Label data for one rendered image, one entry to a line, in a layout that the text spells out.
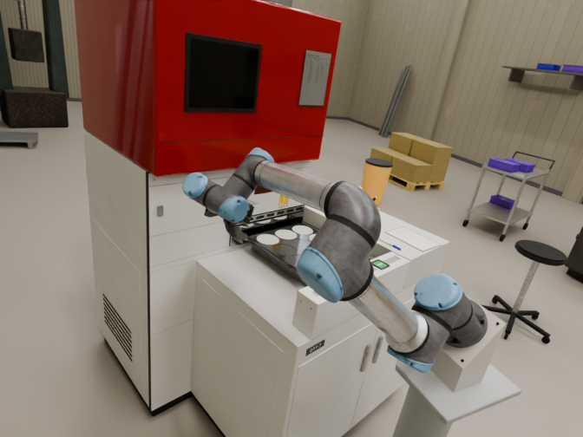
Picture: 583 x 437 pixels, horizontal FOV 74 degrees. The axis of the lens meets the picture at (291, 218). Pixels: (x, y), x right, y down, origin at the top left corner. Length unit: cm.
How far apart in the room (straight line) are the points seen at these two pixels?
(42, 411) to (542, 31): 887
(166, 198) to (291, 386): 79
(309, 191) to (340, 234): 17
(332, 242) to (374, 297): 18
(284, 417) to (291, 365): 23
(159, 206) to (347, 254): 88
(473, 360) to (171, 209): 112
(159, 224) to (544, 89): 797
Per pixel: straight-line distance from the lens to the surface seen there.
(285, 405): 146
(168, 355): 190
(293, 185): 94
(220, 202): 105
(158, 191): 146
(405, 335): 102
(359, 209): 80
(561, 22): 890
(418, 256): 169
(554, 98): 863
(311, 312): 126
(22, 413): 233
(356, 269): 79
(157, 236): 153
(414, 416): 147
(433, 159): 639
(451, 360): 129
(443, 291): 110
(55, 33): 792
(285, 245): 168
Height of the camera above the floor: 166
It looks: 23 degrees down
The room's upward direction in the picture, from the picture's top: 8 degrees clockwise
